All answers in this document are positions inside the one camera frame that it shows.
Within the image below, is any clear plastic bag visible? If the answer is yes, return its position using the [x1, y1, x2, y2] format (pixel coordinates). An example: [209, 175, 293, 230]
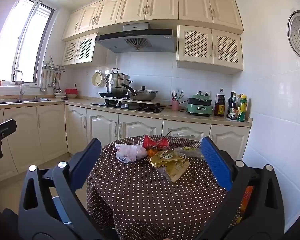
[114, 144, 148, 164]

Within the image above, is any grey range hood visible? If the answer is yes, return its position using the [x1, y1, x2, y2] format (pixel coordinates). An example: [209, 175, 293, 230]
[95, 22, 178, 53]

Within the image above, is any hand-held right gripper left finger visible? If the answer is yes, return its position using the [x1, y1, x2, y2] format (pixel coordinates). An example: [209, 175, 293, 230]
[18, 138, 104, 240]

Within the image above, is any green oil bottle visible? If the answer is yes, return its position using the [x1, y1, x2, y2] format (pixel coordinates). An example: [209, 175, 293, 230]
[237, 94, 248, 122]

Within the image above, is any gold snack packet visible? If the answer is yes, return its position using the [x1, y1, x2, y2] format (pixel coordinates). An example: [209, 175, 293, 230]
[149, 150, 190, 183]

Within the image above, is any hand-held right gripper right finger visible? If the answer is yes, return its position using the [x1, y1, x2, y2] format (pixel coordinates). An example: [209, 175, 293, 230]
[194, 137, 287, 240]

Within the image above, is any clear plastic wrapper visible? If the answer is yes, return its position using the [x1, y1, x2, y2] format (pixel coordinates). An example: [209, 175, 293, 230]
[174, 146, 205, 159]

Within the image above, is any row of hanging utensils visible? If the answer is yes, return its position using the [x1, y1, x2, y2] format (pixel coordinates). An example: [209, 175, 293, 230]
[40, 69, 63, 93]

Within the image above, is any large dark sauce bottle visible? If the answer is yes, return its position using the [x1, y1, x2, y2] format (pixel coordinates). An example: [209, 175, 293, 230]
[214, 88, 226, 117]

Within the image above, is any cream upper cabinet row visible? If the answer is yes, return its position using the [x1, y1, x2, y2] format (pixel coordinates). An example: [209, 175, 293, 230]
[62, 0, 244, 40]

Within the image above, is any cream round colander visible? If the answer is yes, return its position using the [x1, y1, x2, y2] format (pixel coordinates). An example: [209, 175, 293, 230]
[91, 71, 107, 88]

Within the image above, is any wooden board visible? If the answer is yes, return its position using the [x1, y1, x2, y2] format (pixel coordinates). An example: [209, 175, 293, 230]
[98, 96, 160, 105]

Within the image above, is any beige kitchen countertop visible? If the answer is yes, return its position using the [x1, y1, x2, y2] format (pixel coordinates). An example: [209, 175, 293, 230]
[0, 95, 253, 127]

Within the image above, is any metal faucet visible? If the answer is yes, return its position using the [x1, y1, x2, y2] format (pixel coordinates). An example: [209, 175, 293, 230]
[11, 69, 25, 102]

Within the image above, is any steel steamer pot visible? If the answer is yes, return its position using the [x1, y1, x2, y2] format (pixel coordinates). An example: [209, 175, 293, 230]
[103, 68, 133, 95]

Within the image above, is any black gas stove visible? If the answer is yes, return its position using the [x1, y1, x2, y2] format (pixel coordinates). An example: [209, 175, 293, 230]
[90, 99, 165, 113]

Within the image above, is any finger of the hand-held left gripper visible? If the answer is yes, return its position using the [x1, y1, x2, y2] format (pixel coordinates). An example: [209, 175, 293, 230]
[0, 119, 17, 142]

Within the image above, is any cream lattice door cabinet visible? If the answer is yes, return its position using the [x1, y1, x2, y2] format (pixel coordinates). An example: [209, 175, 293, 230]
[62, 32, 98, 67]
[176, 25, 243, 75]

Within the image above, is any orange bag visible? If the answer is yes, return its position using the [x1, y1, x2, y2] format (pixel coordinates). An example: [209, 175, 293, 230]
[240, 185, 254, 224]

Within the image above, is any green electric cooker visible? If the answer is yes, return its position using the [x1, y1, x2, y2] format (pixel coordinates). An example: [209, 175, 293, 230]
[186, 92, 213, 117]

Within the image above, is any steel sink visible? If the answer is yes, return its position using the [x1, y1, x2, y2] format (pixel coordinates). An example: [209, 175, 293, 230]
[0, 96, 52, 105]

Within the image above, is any steel wok with lid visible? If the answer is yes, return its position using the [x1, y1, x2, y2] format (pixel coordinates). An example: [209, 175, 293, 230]
[120, 83, 158, 101]

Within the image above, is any polka dot tablecloth table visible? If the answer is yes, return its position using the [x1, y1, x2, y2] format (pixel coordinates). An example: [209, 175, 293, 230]
[86, 135, 243, 240]

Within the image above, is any metal utensil rack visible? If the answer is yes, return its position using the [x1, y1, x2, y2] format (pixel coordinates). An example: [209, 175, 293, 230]
[43, 56, 66, 72]

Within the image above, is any kitchen window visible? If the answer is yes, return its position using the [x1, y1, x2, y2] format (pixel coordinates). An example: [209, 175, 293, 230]
[0, 0, 57, 85]

